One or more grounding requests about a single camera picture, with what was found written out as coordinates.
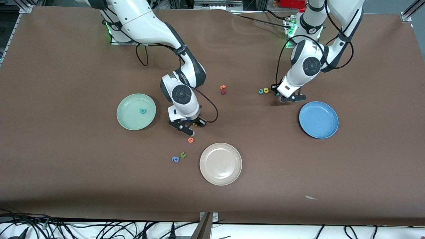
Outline blue plate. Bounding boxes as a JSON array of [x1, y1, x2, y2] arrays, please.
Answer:
[[299, 101, 339, 139]]

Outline beige plate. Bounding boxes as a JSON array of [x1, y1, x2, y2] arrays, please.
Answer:
[[200, 142, 243, 186]]

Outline green plate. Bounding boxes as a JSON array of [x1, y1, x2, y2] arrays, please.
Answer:
[[117, 93, 157, 131]]

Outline red box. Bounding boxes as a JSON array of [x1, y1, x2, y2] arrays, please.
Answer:
[[280, 0, 307, 9]]

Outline metal equipment rack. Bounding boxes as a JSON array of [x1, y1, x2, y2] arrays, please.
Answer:
[[168, 0, 266, 10]]

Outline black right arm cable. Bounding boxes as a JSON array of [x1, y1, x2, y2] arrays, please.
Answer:
[[134, 41, 219, 124]]

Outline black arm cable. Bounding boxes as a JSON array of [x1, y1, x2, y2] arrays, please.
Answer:
[[134, 41, 219, 124], [276, 0, 354, 87]]

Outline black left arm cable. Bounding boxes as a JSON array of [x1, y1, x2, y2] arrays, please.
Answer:
[[276, 0, 354, 87]]

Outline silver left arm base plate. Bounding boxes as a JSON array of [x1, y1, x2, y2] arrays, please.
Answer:
[[283, 15, 299, 48]]

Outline black cable on table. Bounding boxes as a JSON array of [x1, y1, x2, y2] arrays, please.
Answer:
[[232, 13, 288, 27], [262, 9, 287, 20]]

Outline aluminium frame post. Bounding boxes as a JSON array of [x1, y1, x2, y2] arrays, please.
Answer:
[[190, 211, 219, 239]]

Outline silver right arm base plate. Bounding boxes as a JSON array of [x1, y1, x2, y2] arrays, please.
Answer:
[[106, 20, 140, 45]]

